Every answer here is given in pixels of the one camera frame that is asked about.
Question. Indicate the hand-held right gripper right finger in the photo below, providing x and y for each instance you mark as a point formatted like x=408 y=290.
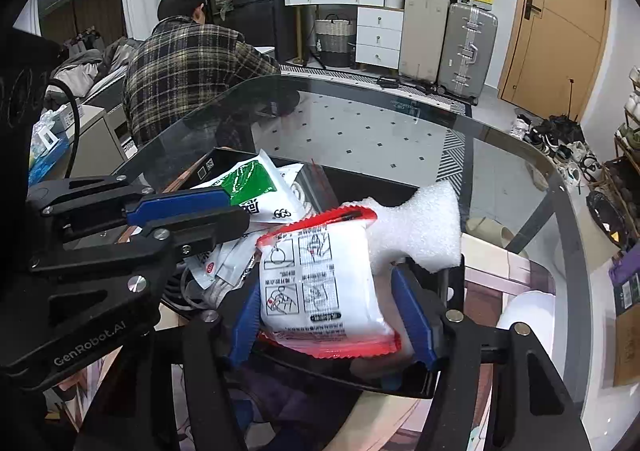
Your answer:
x=415 y=316

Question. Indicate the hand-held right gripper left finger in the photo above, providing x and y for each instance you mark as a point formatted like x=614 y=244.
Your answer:
x=245 y=326

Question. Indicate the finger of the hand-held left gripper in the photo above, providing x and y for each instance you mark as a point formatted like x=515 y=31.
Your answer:
x=175 y=206
x=200 y=227

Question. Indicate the green and white packet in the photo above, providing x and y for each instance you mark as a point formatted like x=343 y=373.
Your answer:
x=250 y=186

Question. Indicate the red and white packet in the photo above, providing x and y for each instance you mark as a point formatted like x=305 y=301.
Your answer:
x=320 y=291

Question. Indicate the white foam piece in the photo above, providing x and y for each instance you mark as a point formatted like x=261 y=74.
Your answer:
x=420 y=226

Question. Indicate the black cardboard box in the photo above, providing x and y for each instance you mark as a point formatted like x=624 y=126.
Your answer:
x=380 y=191

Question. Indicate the white sachet red label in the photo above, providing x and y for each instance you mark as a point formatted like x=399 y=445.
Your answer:
x=215 y=266

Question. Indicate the grey cabinet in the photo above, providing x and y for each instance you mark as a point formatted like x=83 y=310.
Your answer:
x=100 y=136

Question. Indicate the beige slipper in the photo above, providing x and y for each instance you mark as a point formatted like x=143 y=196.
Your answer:
x=487 y=231

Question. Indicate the pile of clothes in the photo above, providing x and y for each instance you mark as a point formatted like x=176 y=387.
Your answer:
x=85 y=66

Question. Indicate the dark green box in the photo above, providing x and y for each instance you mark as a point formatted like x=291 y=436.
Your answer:
x=626 y=296

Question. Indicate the brown cardboard box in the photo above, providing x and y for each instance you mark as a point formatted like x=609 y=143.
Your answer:
x=627 y=346

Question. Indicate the pile of shoes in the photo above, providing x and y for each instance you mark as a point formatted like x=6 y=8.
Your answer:
x=540 y=141

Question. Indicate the purple bag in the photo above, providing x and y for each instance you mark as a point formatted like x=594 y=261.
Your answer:
x=625 y=266

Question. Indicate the woven basket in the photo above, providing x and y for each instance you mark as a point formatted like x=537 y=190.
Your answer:
x=334 y=38

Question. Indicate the black umbrella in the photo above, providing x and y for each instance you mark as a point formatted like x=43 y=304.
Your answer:
x=565 y=123

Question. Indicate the wooden shoe rack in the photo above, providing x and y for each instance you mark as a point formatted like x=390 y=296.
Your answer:
x=625 y=171

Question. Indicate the white dresser desk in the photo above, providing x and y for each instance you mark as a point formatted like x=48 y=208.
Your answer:
x=360 y=16

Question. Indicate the silver suitcase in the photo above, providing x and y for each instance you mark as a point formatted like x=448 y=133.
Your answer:
x=470 y=48

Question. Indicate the beige suitcase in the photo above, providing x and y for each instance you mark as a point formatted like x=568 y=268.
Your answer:
x=422 y=36

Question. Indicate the wooden door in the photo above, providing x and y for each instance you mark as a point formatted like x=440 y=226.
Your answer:
x=555 y=16

